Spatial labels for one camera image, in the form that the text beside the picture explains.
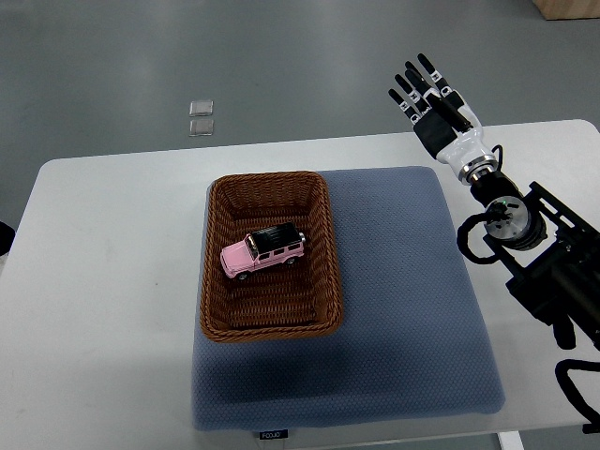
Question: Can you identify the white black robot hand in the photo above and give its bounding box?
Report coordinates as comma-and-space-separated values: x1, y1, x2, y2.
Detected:
388, 53, 498, 181

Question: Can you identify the pink toy car black roof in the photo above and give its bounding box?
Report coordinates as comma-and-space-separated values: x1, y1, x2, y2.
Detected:
219, 222, 306, 280

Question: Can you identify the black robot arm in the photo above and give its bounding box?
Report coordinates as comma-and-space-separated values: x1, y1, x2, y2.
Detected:
388, 53, 599, 350

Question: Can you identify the brown wicker basket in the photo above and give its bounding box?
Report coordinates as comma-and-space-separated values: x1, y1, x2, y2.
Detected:
199, 172, 343, 343

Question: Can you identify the wooden box corner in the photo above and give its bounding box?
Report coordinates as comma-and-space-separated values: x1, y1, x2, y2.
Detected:
532, 0, 600, 21

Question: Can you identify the upper metal floor plate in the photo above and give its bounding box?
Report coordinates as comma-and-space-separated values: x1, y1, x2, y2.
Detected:
188, 99, 214, 117

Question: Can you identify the blue grey cushion mat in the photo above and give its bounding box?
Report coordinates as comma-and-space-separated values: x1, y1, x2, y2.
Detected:
192, 167, 504, 431

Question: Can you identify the person in grey sweater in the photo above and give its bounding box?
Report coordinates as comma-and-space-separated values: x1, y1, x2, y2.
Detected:
0, 221, 16, 256

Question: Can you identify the black looped cable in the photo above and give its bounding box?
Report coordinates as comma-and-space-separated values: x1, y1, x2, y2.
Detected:
457, 213, 505, 264

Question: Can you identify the black lower cable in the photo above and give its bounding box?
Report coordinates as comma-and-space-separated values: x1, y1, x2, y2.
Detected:
554, 359, 600, 435

